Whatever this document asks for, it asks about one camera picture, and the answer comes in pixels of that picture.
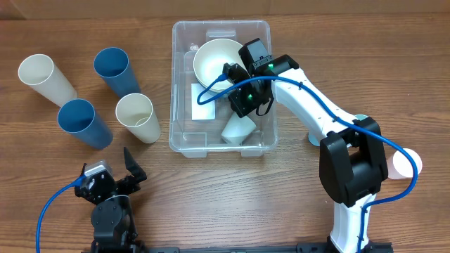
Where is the clear plastic storage container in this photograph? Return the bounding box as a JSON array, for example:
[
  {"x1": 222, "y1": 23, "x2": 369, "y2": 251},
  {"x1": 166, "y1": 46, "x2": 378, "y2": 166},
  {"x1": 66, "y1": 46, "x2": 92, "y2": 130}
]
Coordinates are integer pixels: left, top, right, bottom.
[{"x1": 169, "y1": 20, "x2": 278, "y2": 158}]

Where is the cream tall cup near container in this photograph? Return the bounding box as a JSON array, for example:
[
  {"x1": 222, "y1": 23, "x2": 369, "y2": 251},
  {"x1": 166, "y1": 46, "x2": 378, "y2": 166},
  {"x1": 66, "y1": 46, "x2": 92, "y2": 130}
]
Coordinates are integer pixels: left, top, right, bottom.
[{"x1": 115, "y1": 93, "x2": 161, "y2": 143}]

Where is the cream tall cup far left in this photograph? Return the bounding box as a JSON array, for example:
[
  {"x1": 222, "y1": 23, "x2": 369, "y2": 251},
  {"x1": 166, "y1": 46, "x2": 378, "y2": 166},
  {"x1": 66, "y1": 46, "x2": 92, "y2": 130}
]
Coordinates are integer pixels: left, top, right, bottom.
[{"x1": 18, "y1": 54, "x2": 78, "y2": 107}]

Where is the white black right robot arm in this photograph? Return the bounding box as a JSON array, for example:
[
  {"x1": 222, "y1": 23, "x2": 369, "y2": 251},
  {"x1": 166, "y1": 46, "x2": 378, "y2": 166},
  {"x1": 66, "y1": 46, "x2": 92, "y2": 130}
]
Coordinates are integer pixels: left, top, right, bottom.
[{"x1": 221, "y1": 39, "x2": 393, "y2": 252}]

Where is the cream bowl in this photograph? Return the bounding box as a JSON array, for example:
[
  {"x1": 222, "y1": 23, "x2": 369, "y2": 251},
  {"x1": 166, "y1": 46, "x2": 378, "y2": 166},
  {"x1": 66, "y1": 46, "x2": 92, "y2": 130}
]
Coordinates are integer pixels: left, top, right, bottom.
[{"x1": 193, "y1": 39, "x2": 244, "y2": 88}]

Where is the pink small cup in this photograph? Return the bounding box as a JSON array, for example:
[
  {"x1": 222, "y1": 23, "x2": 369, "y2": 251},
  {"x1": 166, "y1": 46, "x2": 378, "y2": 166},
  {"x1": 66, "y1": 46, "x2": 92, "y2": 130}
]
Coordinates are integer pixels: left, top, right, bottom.
[{"x1": 387, "y1": 148, "x2": 423, "y2": 180}]

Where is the blue tall cup front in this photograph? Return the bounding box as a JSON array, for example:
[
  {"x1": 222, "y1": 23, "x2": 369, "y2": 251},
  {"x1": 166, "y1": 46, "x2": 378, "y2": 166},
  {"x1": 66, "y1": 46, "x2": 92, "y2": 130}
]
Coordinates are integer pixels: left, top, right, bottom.
[{"x1": 57, "y1": 98, "x2": 113, "y2": 150}]

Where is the blue tall cup rear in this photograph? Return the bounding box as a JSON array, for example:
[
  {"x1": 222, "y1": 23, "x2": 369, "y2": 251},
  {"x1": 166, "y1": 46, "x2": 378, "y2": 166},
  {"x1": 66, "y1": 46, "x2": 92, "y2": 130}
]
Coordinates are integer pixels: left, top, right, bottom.
[{"x1": 94, "y1": 47, "x2": 141, "y2": 98}]

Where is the mint green small cup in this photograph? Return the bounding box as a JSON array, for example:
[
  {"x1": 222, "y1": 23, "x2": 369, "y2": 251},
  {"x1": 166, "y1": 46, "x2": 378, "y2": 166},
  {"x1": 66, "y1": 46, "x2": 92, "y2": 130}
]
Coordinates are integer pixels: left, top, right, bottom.
[{"x1": 355, "y1": 114, "x2": 368, "y2": 120}]

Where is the grey small cup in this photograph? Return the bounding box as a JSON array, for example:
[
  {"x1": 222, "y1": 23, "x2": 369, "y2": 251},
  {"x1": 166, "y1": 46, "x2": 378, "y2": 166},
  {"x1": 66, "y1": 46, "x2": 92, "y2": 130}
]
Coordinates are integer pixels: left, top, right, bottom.
[{"x1": 221, "y1": 112, "x2": 256, "y2": 145}]

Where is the blue tall cup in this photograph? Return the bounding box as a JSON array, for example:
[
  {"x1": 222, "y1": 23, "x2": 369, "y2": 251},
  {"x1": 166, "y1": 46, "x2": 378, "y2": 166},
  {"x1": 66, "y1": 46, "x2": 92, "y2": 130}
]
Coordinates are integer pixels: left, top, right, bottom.
[
  {"x1": 94, "y1": 47, "x2": 141, "y2": 98},
  {"x1": 57, "y1": 98, "x2": 113, "y2": 150}
]

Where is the right blue cable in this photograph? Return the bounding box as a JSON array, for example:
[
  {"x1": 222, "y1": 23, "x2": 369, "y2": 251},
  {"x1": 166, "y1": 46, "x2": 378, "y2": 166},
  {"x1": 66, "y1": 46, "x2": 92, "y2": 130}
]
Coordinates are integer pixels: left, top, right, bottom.
[{"x1": 196, "y1": 73, "x2": 419, "y2": 253}]

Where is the left blue cable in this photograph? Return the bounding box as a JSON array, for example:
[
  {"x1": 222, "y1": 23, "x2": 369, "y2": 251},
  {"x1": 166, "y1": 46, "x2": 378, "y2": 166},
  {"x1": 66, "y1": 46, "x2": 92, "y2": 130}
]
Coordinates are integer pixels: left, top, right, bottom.
[{"x1": 35, "y1": 175, "x2": 86, "y2": 253}]

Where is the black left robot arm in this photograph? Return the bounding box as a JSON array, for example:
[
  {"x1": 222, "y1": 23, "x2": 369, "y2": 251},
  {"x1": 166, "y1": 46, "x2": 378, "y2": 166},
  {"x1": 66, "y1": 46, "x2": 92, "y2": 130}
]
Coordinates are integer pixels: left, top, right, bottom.
[{"x1": 75, "y1": 148, "x2": 147, "y2": 252}]

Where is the white label in container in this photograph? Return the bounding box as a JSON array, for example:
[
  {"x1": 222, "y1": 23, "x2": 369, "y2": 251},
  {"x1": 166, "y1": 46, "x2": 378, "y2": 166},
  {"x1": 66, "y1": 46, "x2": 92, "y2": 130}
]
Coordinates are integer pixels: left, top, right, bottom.
[{"x1": 191, "y1": 84, "x2": 216, "y2": 121}]

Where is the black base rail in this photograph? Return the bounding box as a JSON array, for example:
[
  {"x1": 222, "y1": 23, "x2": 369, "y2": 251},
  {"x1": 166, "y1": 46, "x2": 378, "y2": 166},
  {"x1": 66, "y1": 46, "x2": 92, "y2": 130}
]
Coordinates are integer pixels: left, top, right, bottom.
[{"x1": 81, "y1": 242, "x2": 394, "y2": 253}]

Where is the light blue small cup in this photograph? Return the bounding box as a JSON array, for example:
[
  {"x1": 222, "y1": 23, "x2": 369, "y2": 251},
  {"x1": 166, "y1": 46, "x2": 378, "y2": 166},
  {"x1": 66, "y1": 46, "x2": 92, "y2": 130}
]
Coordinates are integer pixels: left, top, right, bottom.
[{"x1": 308, "y1": 131, "x2": 320, "y2": 147}]

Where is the blue cable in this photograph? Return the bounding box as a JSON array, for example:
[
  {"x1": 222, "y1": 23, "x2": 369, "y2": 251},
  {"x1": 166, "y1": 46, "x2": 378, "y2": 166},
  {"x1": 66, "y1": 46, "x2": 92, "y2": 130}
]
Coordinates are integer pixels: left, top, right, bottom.
[
  {"x1": 35, "y1": 175, "x2": 86, "y2": 253},
  {"x1": 196, "y1": 73, "x2": 419, "y2": 253}
]

